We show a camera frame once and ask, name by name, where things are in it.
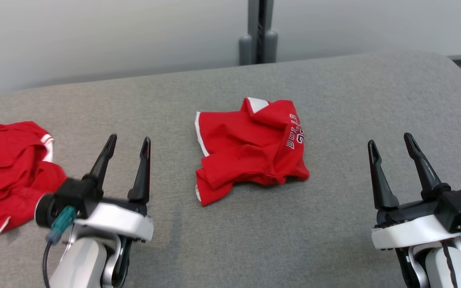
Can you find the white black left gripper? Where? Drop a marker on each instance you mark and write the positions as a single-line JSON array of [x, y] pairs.
[[118, 224]]

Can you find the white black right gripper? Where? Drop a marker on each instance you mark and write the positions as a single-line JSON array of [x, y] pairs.
[[410, 234]]

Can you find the red Bulls T-shirt white sleeves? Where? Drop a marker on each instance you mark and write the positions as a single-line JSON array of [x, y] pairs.
[[10, 172]]

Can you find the red shorts with white stripe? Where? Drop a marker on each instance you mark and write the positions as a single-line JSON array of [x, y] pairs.
[[246, 148]]

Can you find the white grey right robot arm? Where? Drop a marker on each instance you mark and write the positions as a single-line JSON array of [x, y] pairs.
[[458, 268]]

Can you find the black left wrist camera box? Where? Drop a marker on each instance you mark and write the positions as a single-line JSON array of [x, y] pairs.
[[76, 194]]

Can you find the grey metal post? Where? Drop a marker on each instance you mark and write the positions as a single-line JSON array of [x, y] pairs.
[[258, 40]]

